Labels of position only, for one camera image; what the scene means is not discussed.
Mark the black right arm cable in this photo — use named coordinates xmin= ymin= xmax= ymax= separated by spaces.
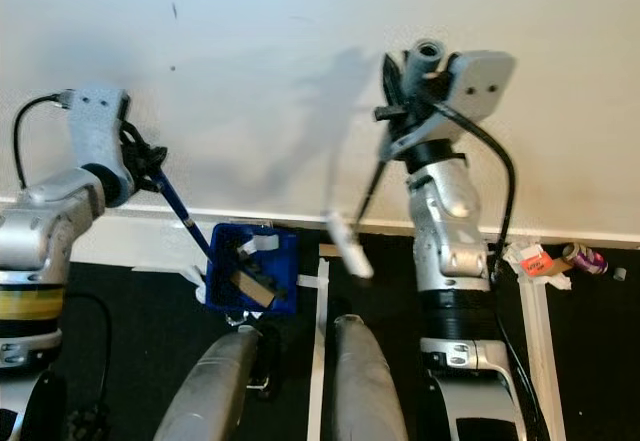
xmin=438 ymin=99 xmax=519 ymax=274

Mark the grey right robot leg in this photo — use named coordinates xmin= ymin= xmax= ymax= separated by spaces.
xmin=329 ymin=313 xmax=413 ymax=441

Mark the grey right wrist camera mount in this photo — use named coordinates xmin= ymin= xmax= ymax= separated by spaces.
xmin=444 ymin=50 xmax=517 ymax=129

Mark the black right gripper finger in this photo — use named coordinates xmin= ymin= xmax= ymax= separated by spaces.
xmin=381 ymin=52 xmax=408 ymax=113

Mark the white paper packaging piece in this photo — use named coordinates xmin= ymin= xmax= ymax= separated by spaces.
xmin=241 ymin=233 xmax=282 ymax=259

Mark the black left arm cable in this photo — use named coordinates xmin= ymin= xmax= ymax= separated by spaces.
xmin=14 ymin=92 xmax=77 ymax=198

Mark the white floor tape strip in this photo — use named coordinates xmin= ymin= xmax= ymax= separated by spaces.
xmin=519 ymin=275 xmax=558 ymax=441
xmin=296 ymin=257 xmax=332 ymax=441

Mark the brown cardboard chunk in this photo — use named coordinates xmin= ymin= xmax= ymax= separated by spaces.
xmin=230 ymin=268 xmax=279 ymax=308

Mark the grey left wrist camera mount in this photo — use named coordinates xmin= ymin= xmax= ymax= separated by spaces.
xmin=67 ymin=85 xmax=130 ymax=178

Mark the grey left robot leg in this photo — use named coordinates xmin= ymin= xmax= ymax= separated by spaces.
xmin=154 ymin=325 xmax=262 ymax=441

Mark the orange litter box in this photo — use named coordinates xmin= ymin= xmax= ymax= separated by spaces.
xmin=520 ymin=246 xmax=562 ymax=278

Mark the white-headed brush with black handle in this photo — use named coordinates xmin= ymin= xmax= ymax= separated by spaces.
xmin=324 ymin=38 xmax=447 ymax=280

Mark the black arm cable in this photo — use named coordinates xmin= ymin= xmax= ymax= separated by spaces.
xmin=14 ymin=92 xmax=77 ymax=198
xmin=438 ymin=99 xmax=519 ymax=274

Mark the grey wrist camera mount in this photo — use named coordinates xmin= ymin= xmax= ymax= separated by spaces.
xmin=67 ymin=85 xmax=130 ymax=178
xmin=444 ymin=50 xmax=517 ymax=129

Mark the blue plastic dustpan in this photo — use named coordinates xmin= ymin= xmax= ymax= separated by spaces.
xmin=159 ymin=175 xmax=302 ymax=318

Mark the grey robot leg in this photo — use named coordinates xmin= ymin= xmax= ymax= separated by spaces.
xmin=154 ymin=325 xmax=262 ymax=441
xmin=329 ymin=313 xmax=413 ymax=441

